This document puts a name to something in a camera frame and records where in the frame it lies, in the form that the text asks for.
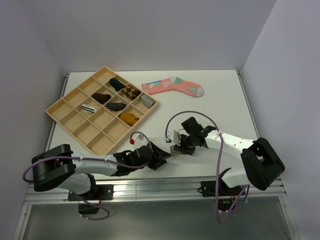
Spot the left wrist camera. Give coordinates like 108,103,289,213
129,133,145,146

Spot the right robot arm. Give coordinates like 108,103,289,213
167,117,285,195

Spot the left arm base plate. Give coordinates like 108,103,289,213
77,184,114,201

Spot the brown argyle rolled sock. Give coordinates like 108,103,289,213
121,85,141,100

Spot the mustard yellow rolled sock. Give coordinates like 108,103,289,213
119,112,140,127

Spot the dark teal rolled sock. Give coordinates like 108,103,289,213
109,77,125,92

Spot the taupe sock with red stripes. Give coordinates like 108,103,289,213
170,145,179,156

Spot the wooden divided tray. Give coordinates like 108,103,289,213
45,66,159,155

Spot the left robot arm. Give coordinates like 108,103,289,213
30,143,171,200

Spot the grey rolled sock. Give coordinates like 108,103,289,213
141,95,155,108

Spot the aluminium frame rail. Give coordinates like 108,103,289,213
23,176,287,205

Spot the pink patterned sock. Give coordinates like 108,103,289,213
141,76,205,98

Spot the dark brown rolled sock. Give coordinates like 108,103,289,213
91,92,112,105

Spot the black white striped rolled sock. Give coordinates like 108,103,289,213
106,102,127,112

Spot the white sock with black stripes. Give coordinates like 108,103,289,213
80,104,97,114

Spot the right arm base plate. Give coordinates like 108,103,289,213
197,180,243,197

